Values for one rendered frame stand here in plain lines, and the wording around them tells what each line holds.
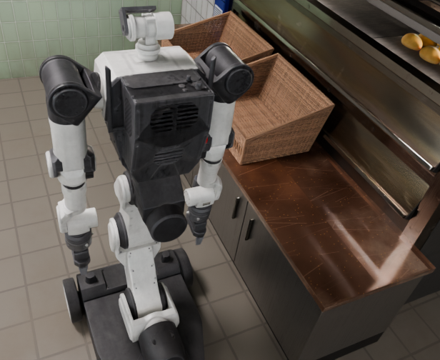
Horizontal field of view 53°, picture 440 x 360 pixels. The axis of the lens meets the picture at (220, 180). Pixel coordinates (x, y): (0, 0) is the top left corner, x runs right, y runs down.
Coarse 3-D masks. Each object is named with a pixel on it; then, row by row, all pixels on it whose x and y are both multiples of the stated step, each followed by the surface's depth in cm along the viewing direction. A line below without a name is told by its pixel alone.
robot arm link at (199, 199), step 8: (184, 192) 162; (192, 192) 159; (200, 192) 159; (208, 192) 160; (192, 200) 158; (200, 200) 160; (208, 200) 161; (192, 208) 165; (200, 208) 164; (208, 208) 165
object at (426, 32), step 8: (368, 0) 165; (376, 0) 162; (400, 0) 171; (384, 8) 159; (392, 8) 156; (408, 8) 163; (416, 8) 167; (400, 16) 154; (408, 16) 151; (424, 16) 159; (432, 16) 162; (408, 24) 151; (416, 24) 148; (424, 32) 146; (432, 32) 144; (432, 40) 144
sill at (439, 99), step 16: (304, 0) 223; (320, 16) 214; (336, 16) 209; (352, 32) 197; (368, 48) 190; (384, 48) 188; (384, 64) 183; (400, 64) 177; (416, 80) 170; (432, 80) 170; (432, 96) 165
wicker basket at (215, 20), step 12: (228, 12) 286; (192, 24) 281; (204, 24) 285; (216, 24) 288; (228, 24) 290; (240, 24) 279; (180, 36) 282; (192, 36) 287; (204, 36) 290; (216, 36) 295; (228, 36) 289; (240, 36) 278; (252, 36) 269; (192, 48) 292; (204, 48) 296; (240, 48) 278; (252, 48) 268; (264, 48) 258; (252, 60) 251
